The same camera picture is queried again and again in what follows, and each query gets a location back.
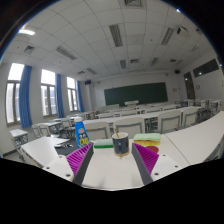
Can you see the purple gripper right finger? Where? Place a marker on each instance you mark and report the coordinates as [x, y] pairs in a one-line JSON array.
[[145, 160]]

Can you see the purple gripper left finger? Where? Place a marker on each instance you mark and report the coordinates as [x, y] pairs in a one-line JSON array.
[[79, 161]]

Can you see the red round coaster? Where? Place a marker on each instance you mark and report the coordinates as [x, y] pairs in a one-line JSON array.
[[153, 148]]

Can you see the green yellow sponge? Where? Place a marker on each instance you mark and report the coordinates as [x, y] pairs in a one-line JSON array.
[[146, 139]]

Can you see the blue snack bottle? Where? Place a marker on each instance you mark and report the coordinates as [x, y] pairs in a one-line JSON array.
[[81, 134]]

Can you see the dark blue mug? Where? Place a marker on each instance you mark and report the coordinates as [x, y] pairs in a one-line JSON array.
[[121, 144]]

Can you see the white chair left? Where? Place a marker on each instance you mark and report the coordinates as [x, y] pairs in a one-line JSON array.
[[98, 130]]

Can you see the white chair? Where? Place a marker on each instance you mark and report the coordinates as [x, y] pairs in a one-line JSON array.
[[98, 130], [169, 121], [189, 117], [131, 126]]

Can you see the white chair middle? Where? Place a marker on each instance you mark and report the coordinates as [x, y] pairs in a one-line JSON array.
[[131, 126]]

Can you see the wooden stick in mug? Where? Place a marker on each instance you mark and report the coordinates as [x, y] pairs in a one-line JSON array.
[[116, 132]]

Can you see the blue curtain right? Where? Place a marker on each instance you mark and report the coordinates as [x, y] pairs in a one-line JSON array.
[[79, 95]]

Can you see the blue curtain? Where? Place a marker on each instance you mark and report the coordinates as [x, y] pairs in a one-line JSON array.
[[79, 95], [24, 107], [59, 99]]

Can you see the white chair far right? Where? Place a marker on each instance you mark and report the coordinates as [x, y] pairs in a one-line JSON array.
[[189, 117]]

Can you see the white desk far left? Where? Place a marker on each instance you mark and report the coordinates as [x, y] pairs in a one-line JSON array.
[[19, 137]]

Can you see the green chalkboard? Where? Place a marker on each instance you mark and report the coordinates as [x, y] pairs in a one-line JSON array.
[[144, 93]]

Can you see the blue curtain middle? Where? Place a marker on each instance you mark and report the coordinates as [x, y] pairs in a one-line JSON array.
[[59, 99]]

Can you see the brown door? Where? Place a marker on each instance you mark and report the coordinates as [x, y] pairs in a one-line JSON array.
[[189, 86]]

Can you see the blue curtain left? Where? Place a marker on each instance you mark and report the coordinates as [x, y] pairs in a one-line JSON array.
[[24, 107]]

